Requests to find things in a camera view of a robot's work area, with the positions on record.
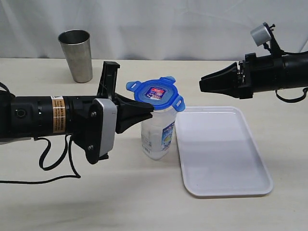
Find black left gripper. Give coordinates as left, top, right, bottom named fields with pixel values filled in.
left=64, top=61, right=154, bottom=137

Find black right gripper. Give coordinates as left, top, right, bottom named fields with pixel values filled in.
left=199, top=53, right=284, bottom=99

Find clear plastic tall container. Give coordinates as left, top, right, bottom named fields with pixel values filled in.
left=141, top=107, right=177, bottom=160

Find blue plastic lid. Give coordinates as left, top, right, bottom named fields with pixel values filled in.
left=126, top=76, right=186, bottom=112

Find stainless steel tumbler cup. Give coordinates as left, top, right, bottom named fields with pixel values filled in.
left=58, top=29, right=93, bottom=83

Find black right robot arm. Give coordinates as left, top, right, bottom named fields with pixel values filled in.
left=199, top=53, right=308, bottom=99

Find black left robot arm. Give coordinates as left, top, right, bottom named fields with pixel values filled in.
left=0, top=61, right=154, bottom=146

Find white rectangular plastic tray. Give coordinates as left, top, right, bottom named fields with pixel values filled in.
left=175, top=106, right=274, bottom=198

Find white fabric backdrop curtain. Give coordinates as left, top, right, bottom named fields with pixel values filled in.
left=0, top=0, right=308, bottom=60

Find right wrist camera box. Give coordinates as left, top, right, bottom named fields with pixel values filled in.
left=250, top=22, right=283, bottom=58

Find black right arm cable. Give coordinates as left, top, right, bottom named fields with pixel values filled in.
left=275, top=49, right=308, bottom=103

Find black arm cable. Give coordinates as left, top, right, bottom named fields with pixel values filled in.
left=0, top=81, right=81, bottom=185
left=275, top=49, right=308, bottom=103

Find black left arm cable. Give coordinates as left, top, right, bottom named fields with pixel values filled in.
left=0, top=81, right=81, bottom=185

